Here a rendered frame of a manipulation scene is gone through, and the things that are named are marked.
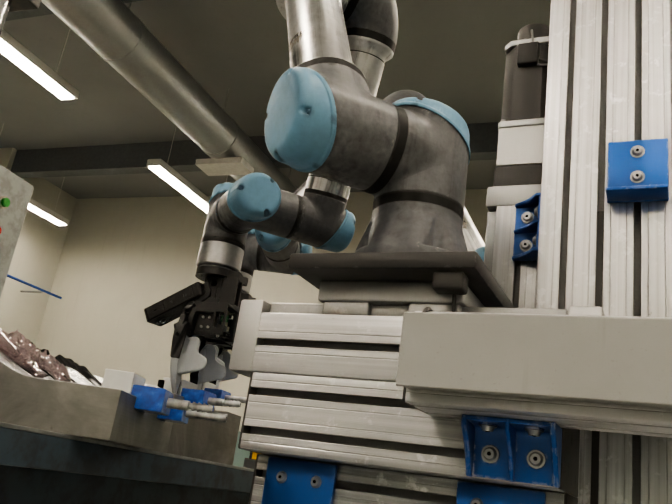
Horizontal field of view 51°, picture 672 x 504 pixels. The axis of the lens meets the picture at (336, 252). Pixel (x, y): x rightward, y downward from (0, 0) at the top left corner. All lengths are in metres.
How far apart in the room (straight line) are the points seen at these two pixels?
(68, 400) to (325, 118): 0.42
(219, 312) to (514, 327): 0.63
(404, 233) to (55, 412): 0.44
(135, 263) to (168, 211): 0.83
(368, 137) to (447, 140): 0.11
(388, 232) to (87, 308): 9.44
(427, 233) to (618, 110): 0.36
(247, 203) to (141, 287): 8.69
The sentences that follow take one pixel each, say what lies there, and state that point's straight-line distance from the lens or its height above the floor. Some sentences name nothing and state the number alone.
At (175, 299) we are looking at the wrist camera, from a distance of 1.21.
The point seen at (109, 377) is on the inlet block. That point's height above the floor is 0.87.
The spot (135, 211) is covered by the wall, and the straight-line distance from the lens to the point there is 10.31.
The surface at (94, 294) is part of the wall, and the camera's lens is 10.21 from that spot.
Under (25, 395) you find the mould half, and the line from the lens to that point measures 0.86.
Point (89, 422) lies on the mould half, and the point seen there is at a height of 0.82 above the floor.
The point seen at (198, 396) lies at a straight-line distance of 1.15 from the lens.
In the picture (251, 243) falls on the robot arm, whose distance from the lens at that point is 1.52.
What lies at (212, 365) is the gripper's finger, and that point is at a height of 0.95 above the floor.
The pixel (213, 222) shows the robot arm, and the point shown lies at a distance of 1.21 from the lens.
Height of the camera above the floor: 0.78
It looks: 19 degrees up
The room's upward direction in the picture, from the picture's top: 8 degrees clockwise
